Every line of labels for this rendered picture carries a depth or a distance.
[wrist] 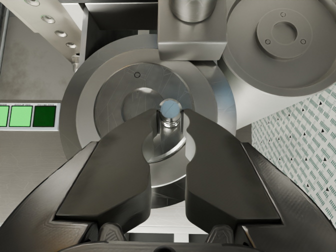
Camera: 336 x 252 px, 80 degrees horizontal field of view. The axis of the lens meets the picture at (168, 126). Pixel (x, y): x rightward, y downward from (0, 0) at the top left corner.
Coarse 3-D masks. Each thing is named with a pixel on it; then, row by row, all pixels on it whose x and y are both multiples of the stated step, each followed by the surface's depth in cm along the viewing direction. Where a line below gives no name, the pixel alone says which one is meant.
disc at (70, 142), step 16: (112, 48) 18; (128, 48) 18; (96, 64) 18; (208, 64) 17; (80, 80) 17; (208, 80) 17; (224, 80) 17; (64, 96) 17; (224, 96) 17; (64, 112) 17; (224, 112) 17; (64, 128) 17; (64, 144) 16; (160, 192) 16; (176, 192) 16
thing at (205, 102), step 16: (144, 48) 17; (112, 64) 17; (128, 64) 17; (160, 64) 17; (176, 64) 17; (192, 64) 17; (96, 80) 17; (192, 80) 17; (80, 96) 17; (192, 96) 16; (208, 96) 16; (80, 112) 16; (208, 112) 16; (80, 128) 16; (80, 144) 16; (160, 160) 16; (176, 160) 16; (160, 176) 15; (176, 176) 15
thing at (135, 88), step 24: (120, 72) 15; (144, 72) 15; (168, 72) 15; (96, 96) 15; (120, 96) 15; (144, 96) 15; (168, 96) 15; (96, 120) 15; (120, 120) 15; (168, 144) 14
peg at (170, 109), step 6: (162, 102) 12; (168, 102) 12; (174, 102) 12; (162, 108) 12; (168, 108) 12; (174, 108) 12; (180, 108) 12; (162, 114) 12; (168, 114) 12; (174, 114) 12; (180, 114) 12; (162, 120) 13; (168, 120) 12; (174, 120) 12; (168, 126) 14; (174, 126) 14
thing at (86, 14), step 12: (84, 12) 19; (84, 24) 19; (96, 24) 21; (84, 36) 18; (96, 36) 21; (108, 36) 25; (120, 36) 30; (84, 48) 18; (96, 48) 21; (84, 60) 18
